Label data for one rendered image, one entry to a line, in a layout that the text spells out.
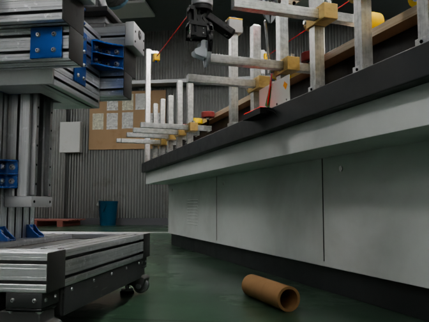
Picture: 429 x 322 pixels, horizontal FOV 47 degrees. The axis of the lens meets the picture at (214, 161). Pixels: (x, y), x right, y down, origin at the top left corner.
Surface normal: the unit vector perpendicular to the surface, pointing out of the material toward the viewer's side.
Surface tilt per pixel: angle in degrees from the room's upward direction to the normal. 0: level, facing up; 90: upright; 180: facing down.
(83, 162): 90
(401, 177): 90
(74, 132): 90
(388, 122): 90
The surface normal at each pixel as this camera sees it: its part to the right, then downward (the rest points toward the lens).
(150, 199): -0.15, -0.09
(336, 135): -0.95, -0.03
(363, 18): 0.32, -0.08
